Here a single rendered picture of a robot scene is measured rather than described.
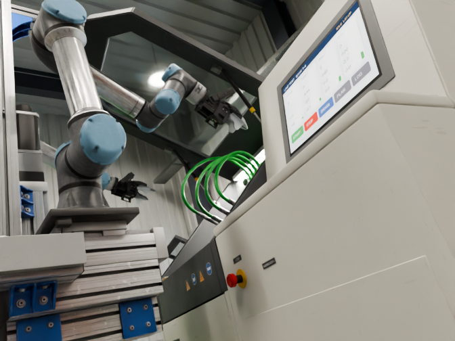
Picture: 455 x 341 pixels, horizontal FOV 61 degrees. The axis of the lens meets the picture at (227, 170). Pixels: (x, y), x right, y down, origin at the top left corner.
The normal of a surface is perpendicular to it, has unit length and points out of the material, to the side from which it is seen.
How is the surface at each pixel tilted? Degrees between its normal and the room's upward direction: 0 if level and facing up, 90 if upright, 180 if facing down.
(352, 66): 76
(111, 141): 98
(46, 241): 90
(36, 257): 90
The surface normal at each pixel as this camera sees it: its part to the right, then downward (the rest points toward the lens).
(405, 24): -0.91, -0.18
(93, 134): 0.65, -0.34
